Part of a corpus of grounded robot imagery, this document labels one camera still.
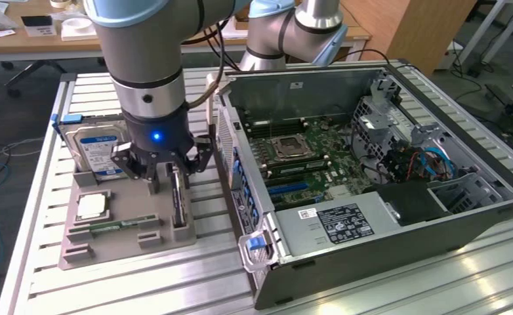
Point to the silver CPU chip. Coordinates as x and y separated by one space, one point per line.
93 206

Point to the installed RAM stick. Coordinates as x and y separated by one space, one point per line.
298 165

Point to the hard disk with blue label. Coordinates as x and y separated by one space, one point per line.
95 147

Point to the grey power supply unit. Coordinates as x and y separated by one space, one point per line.
340 223

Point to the black graphics card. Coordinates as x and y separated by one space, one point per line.
179 200

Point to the black and white box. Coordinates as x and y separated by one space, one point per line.
41 26

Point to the black open PC case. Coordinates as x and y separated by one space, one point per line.
414 236

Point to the green RAM stick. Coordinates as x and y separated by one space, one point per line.
121 223

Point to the blue disk caddy clip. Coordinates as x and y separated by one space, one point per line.
66 118

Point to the grey parts rack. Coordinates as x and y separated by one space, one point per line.
126 226

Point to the black office chair base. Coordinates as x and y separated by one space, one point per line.
29 73

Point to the CPU socket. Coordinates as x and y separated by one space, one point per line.
291 146

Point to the wooden desk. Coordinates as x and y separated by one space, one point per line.
21 46

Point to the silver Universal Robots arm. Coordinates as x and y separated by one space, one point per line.
143 65

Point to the blue case latch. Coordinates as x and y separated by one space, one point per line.
256 244

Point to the white table frame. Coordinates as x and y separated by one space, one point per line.
498 33

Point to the white tape roll box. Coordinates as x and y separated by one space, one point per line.
79 28

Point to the wooden cabinet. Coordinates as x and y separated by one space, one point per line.
414 29

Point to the blue expansion slot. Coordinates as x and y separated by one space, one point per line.
288 188

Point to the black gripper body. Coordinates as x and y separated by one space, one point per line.
158 134

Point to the green motherboard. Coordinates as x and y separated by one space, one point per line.
327 164

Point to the metal disk bay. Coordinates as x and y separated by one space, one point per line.
382 121

